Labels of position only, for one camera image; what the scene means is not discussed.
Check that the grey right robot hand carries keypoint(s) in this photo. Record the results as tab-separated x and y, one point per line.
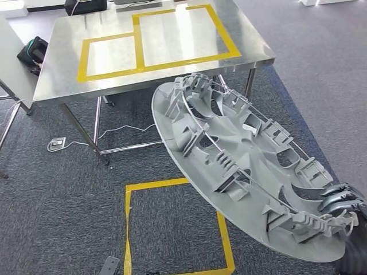
358	246

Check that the grey plastic wheel hubcap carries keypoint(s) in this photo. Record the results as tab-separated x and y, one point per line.
252	171

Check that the steel workbench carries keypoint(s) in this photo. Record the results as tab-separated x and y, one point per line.
171	38

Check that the white partition blocks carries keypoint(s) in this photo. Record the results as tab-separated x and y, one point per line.
309	2

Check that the grey flat metal bar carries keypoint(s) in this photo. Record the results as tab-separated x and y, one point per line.
137	7

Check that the white floor socket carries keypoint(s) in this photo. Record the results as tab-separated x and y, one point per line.
57	144

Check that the black bag with teal trim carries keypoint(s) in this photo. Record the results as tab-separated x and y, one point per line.
34	51

